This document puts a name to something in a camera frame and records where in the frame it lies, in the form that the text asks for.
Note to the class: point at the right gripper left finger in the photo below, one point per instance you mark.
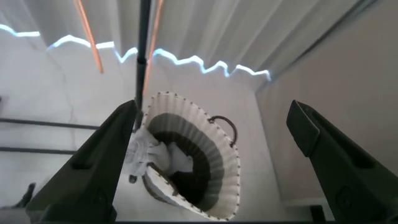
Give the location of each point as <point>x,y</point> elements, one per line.
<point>77,193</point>

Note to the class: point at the white laundry basket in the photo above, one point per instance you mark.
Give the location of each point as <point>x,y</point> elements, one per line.
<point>224,174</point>

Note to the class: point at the pale grey shorts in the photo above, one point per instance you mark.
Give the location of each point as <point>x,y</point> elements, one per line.
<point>143,152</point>

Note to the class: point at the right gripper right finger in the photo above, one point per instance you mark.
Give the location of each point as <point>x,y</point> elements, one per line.
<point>373,199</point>

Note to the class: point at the white curtain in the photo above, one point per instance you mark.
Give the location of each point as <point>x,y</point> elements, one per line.
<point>217,28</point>

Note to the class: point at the black clothes rack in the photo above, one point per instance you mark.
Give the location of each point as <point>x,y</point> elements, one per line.
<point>143,37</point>

